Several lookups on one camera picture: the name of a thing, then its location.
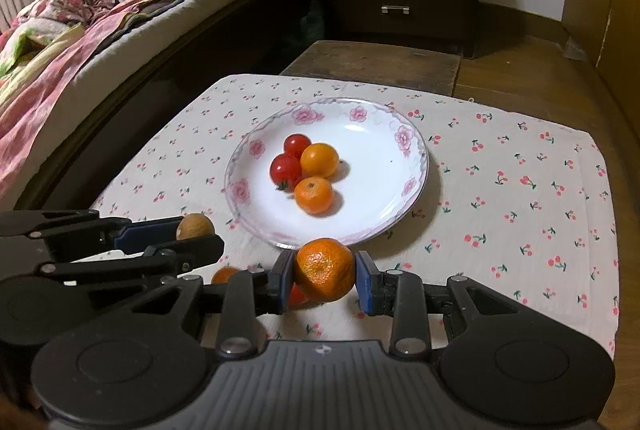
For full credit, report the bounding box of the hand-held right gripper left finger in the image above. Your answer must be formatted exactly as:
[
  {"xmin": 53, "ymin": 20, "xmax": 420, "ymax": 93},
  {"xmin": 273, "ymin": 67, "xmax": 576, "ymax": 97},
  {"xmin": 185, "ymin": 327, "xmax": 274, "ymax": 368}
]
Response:
[{"xmin": 120, "ymin": 250, "xmax": 298, "ymax": 356}]

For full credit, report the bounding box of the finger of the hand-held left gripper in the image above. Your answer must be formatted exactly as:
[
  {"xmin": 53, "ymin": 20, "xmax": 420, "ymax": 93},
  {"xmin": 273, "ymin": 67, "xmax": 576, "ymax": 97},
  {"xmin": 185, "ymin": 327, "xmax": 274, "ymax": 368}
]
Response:
[
  {"xmin": 34, "ymin": 233, "xmax": 224, "ymax": 282},
  {"xmin": 0, "ymin": 209, "xmax": 184, "ymax": 257}
]

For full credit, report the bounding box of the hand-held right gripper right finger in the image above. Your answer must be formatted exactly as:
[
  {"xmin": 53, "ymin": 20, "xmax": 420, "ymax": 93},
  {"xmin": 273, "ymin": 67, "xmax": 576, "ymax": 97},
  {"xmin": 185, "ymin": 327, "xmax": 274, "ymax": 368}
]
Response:
[{"xmin": 355, "ymin": 250, "xmax": 531, "ymax": 358}]

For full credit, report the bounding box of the large red cherry tomato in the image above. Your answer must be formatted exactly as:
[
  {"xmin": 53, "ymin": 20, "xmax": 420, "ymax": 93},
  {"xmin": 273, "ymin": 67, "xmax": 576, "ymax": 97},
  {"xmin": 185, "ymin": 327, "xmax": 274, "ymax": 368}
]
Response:
[{"xmin": 287, "ymin": 283, "xmax": 313, "ymax": 308}]

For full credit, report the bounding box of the brown longan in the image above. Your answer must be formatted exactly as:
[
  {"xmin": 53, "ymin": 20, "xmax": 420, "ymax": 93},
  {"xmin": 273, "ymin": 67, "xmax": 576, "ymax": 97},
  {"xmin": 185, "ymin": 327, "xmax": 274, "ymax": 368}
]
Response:
[{"xmin": 176, "ymin": 213, "xmax": 216, "ymax": 241}]

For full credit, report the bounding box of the small orange mandarin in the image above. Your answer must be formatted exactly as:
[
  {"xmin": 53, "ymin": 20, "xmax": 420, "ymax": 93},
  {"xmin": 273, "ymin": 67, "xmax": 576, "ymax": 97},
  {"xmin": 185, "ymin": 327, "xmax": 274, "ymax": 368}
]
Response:
[
  {"xmin": 300, "ymin": 143, "xmax": 340, "ymax": 178},
  {"xmin": 293, "ymin": 177, "xmax": 334, "ymax": 216},
  {"xmin": 292, "ymin": 237, "xmax": 356, "ymax": 303},
  {"xmin": 211, "ymin": 266, "xmax": 241, "ymax": 285}
]

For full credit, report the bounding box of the white floral rimmed plate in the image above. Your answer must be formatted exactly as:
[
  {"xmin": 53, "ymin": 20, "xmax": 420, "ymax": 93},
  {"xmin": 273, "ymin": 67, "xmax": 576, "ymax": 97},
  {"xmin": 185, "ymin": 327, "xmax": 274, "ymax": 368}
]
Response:
[{"xmin": 224, "ymin": 98, "xmax": 430, "ymax": 248}]

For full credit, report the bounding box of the small red cherry tomato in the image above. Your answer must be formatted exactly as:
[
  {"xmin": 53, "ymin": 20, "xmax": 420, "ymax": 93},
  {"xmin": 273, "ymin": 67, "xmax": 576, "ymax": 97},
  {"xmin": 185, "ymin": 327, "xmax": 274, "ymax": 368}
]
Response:
[
  {"xmin": 283, "ymin": 133, "xmax": 312, "ymax": 159},
  {"xmin": 270, "ymin": 153, "xmax": 302, "ymax": 190}
]

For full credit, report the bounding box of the cherry print tablecloth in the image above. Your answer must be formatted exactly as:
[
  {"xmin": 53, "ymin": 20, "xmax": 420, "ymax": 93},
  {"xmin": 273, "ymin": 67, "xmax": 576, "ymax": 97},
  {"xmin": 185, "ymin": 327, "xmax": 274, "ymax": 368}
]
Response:
[{"xmin": 87, "ymin": 74, "xmax": 621, "ymax": 356}]

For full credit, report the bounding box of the bed with pink bedding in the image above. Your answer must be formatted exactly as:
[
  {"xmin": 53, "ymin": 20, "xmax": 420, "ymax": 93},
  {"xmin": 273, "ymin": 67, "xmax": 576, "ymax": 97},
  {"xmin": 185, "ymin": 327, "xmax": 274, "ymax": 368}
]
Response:
[{"xmin": 0, "ymin": 0, "xmax": 326, "ymax": 211}]

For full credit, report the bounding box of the pink floral blanket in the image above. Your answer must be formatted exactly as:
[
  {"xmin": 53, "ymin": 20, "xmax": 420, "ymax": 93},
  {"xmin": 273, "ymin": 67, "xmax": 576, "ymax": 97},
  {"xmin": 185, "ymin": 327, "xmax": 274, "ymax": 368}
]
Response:
[{"xmin": 0, "ymin": 0, "xmax": 301, "ymax": 183}]

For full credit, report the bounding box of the brown wooden bench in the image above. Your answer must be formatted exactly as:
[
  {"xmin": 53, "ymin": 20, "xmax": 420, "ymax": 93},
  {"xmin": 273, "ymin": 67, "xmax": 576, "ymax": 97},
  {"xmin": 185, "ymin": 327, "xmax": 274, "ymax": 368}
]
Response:
[{"xmin": 279, "ymin": 40, "xmax": 462, "ymax": 98}]

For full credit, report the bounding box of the yellow green floral quilt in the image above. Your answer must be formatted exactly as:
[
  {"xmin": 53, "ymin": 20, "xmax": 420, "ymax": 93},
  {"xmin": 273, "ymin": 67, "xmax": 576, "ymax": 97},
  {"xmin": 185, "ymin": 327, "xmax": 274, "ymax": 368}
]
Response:
[{"xmin": 0, "ymin": 0, "xmax": 87, "ymax": 76}]

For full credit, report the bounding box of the beige mattress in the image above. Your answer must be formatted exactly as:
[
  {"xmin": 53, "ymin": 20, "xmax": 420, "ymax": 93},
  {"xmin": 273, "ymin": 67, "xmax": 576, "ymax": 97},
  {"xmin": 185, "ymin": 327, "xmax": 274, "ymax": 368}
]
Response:
[{"xmin": 80, "ymin": 0, "xmax": 306, "ymax": 88}]

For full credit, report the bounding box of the dark wooden drawer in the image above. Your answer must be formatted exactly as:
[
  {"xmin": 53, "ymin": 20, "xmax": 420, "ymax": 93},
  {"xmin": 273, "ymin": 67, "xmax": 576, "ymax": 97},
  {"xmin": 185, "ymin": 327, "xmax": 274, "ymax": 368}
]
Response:
[{"xmin": 330, "ymin": 0, "xmax": 471, "ymax": 36}]

